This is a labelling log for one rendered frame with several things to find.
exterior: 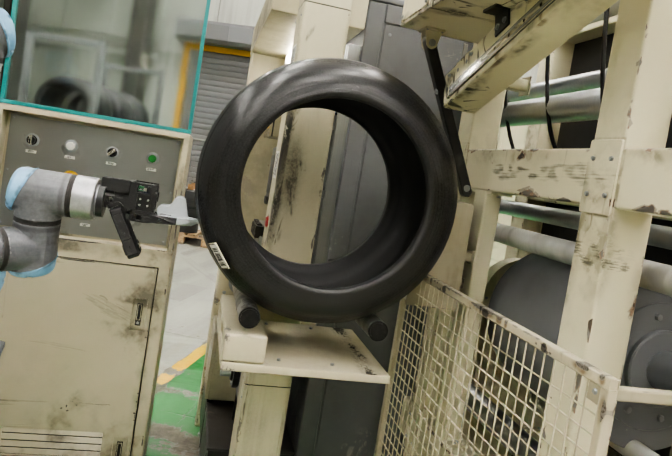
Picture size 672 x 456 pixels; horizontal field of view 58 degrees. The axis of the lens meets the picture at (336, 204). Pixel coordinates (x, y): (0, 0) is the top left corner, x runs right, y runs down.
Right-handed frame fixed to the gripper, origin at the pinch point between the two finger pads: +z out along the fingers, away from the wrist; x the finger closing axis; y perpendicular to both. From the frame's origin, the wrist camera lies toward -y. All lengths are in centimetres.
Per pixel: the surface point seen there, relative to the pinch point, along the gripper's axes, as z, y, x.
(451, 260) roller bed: 69, -2, 19
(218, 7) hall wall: -22, 261, 1007
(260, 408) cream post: 25, -51, 25
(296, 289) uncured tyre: 22.6, -8.8, -12.4
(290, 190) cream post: 23.4, 9.1, 26.1
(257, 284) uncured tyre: 14.5, -8.9, -11.8
